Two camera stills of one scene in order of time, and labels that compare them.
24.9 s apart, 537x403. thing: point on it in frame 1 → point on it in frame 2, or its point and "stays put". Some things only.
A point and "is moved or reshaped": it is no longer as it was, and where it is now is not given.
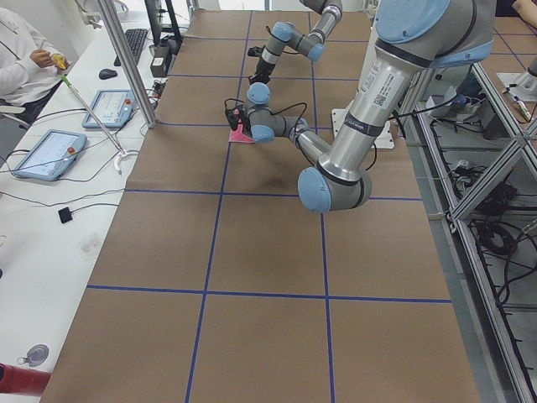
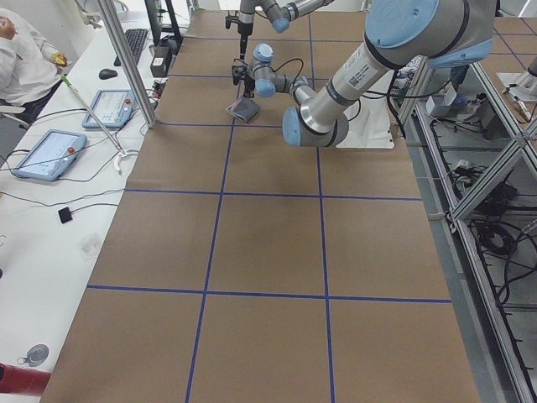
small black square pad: (65, 215) stays put
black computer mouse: (106, 74) stays put
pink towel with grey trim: (237, 135) is moved or reshaped
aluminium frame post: (119, 34) stays put
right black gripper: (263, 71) → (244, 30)
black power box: (159, 62) stays put
